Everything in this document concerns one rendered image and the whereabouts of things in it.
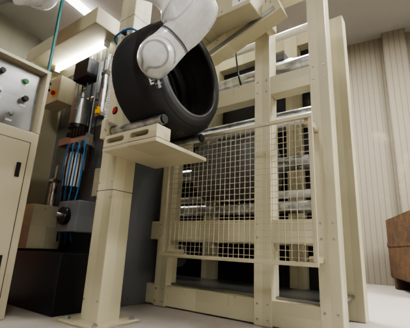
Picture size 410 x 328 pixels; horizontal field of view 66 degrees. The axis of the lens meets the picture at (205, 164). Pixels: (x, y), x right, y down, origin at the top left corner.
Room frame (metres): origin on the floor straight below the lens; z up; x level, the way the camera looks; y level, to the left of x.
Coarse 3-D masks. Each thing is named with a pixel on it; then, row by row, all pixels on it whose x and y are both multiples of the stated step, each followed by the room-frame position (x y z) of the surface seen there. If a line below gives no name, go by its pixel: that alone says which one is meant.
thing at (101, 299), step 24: (120, 24) 1.62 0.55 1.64; (144, 24) 1.62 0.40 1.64; (120, 120) 1.56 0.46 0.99; (120, 168) 1.58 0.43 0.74; (120, 192) 1.59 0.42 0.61; (96, 216) 1.61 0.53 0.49; (120, 216) 1.61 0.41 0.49; (96, 240) 1.60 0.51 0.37; (120, 240) 1.62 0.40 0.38; (96, 264) 1.59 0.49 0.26; (120, 264) 1.63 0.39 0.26; (96, 288) 1.57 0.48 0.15; (120, 288) 1.65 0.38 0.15; (96, 312) 1.56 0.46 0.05
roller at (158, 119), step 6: (162, 114) 1.29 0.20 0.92; (144, 120) 1.34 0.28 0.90; (150, 120) 1.31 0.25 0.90; (156, 120) 1.29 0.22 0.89; (162, 120) 1.28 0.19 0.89; (120, 126) 1.43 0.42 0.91; (126, 126) 1.41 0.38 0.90; (132, 126) 1.38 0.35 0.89; (138, 126) 1.37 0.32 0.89; (114, 132) 1.46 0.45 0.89; (120, 132) 1.44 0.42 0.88
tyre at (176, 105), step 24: (120, 48) 1.28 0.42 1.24; (192, 48) 1.53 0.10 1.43; (120, 72) 1.27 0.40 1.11; (192, 72) 1.66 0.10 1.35; (120, 96) 1.33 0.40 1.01; (144, 96) 1.26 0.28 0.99; (168, 96) 1.27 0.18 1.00; (192, 96) 1.73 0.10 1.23; (216, 96) 1.56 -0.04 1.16; (168, 120) 1.34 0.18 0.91; (192, 120) 1.41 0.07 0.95
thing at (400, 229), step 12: (396, 216) 3.50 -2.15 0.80; (408, 216) 3.10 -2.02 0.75; (396, 228) 3.55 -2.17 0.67; (408, 228) 3.15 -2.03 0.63; (396, 240) 3.61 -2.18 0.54; (408, 240) 3.17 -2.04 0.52; (396, 252) 3.66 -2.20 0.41; (408, 252) 3.23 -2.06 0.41; (396, 264) 3.71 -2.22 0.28; (408, 264) 3.28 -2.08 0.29; (396, 276) 3.76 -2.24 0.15; (408, 276) 3.32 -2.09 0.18; (396, 288) 3.86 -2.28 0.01; (408, 288) 3.79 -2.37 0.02
